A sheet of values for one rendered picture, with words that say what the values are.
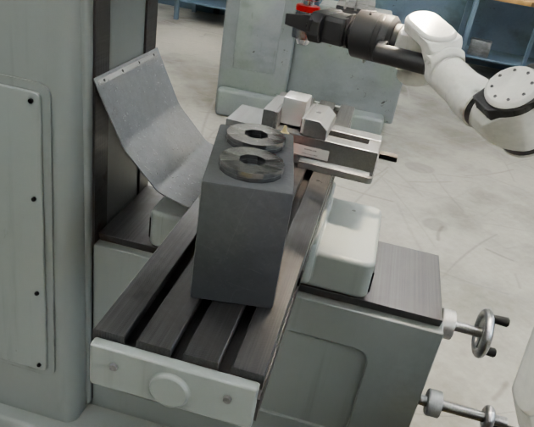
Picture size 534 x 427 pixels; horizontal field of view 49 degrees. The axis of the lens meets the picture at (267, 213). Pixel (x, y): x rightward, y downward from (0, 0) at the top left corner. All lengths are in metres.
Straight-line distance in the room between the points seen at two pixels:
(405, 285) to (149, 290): 0.68
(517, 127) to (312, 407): 0.84
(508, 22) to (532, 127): 6.91
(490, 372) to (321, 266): 1.32
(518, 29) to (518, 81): 6.94
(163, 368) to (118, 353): 0.06
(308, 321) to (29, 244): 0.63
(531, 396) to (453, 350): 1.64
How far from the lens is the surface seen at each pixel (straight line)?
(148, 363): 0.77
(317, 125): 1.28
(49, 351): 1.54
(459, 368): 2.39
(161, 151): 1.32
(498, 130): 0.95
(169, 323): 0.81
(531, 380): 0.83
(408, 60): 1.08
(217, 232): 0.78
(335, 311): 1.28
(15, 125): 1.27
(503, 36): 7.85
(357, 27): 1.13
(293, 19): 1.19
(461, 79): 1.00
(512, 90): 0.91
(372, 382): 1.39
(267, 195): 0.75
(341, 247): 1.25
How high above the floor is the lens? 1.44
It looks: 28 degrees down
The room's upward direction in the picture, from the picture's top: 9 degrees clockwise
